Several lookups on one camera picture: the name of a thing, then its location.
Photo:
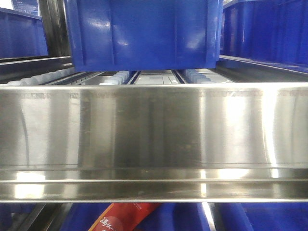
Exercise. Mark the white roller track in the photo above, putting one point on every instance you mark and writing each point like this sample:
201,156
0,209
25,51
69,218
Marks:
118,78

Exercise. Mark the steel front shelf beam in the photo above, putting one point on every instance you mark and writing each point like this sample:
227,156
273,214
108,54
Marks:
238,142

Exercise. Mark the blue crate centre shelf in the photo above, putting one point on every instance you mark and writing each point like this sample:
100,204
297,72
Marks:
114,35

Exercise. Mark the blue crate shelf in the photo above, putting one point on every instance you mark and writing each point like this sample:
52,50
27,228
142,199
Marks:
171,217
114,35

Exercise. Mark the red printed package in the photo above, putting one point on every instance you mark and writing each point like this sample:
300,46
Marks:
123,216

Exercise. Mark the blue crate lower shelf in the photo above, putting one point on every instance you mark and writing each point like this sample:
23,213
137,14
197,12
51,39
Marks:
171,217

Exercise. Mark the large blue crate right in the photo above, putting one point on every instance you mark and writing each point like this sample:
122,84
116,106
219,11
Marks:
266,30

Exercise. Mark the large blue crate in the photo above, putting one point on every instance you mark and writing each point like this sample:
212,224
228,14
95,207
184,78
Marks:
21,35
266,30

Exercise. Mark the large blue crate left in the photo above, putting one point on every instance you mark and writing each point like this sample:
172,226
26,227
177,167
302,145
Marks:
21,35

